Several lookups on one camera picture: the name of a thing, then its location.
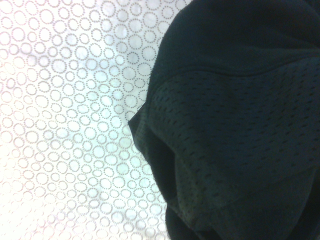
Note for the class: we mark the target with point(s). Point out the black mesh garment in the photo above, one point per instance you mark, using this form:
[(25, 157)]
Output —
[(237, 125)]

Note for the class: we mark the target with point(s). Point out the white circle-patterned duvet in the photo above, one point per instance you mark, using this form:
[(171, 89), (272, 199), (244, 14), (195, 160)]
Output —
[(62, 112)]

